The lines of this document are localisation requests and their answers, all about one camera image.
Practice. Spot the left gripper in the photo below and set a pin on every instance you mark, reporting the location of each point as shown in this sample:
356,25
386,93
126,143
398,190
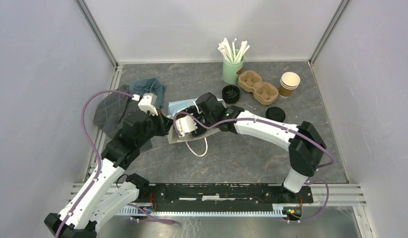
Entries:
165,123

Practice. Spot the light blue paper bag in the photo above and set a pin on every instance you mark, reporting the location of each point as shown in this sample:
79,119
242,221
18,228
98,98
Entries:
181,108

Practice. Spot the brown paper coffee cup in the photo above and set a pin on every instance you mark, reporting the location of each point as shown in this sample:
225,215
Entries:
275,115

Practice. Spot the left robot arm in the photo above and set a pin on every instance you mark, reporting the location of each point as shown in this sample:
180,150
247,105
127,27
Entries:
88,211

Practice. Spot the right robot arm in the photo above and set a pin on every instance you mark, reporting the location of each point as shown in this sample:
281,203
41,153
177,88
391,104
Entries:
302,142

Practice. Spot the blue cloth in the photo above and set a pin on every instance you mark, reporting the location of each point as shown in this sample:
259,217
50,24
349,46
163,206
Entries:
152,85

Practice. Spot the grey checked cloth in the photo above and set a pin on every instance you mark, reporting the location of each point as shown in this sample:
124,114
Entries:
111,111

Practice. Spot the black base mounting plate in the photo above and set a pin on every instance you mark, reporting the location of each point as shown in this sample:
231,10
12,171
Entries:
220,197

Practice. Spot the stack of black lids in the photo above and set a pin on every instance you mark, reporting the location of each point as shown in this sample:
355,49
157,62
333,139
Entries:
230,94

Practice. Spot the green straw holder cup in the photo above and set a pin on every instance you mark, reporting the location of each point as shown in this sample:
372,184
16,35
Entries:
231,71

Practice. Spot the remaining cardboard carrier tray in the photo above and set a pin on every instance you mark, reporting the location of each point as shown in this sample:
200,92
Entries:
264,92

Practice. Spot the stack of paper cups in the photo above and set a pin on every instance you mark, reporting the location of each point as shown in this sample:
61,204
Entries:
288,83

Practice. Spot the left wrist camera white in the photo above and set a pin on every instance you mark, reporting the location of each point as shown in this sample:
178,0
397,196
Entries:
146,103

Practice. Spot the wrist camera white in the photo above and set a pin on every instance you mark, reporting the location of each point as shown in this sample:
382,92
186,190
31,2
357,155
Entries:
146,103
185,125

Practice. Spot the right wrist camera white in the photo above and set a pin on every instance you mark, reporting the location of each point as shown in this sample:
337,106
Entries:
185,125

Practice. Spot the left aluminium frame post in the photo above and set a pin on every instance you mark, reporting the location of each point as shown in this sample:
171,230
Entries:
82,5

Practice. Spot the aluminium frame post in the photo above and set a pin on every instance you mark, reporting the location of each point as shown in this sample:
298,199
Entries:
82,5
328,31

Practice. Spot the right aluminium frame post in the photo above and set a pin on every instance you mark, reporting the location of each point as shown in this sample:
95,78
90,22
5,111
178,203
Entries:
328,31

